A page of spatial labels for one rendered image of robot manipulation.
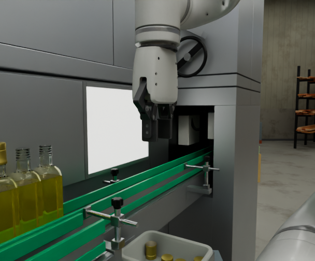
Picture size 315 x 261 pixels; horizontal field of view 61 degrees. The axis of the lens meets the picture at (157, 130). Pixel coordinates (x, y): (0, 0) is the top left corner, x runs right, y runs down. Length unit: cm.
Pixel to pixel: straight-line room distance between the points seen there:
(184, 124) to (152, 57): 116
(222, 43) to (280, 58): 1055
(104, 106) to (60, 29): 30
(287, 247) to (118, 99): 85
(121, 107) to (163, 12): 67
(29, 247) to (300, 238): 51
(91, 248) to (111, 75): 65
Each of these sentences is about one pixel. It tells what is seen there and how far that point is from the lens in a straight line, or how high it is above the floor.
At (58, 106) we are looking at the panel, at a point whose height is 140.
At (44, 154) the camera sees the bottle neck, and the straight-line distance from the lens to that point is 69.
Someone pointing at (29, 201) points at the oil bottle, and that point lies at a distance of 67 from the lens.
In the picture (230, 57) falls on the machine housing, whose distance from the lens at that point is 141.
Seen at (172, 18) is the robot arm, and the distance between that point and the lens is 50.
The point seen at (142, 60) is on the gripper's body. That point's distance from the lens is 48.
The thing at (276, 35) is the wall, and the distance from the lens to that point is 1205.
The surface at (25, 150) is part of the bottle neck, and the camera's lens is 66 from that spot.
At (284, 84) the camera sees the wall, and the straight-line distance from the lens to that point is 1194.
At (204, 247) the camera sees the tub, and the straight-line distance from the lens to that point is 84.
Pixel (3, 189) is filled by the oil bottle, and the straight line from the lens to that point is 63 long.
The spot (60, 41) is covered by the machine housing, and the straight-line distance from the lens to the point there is 95.
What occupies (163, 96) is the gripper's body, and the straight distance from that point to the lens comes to 49.
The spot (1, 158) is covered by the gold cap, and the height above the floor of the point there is 130.
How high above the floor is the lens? 141
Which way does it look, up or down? 5 degrees down
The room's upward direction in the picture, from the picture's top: straight up
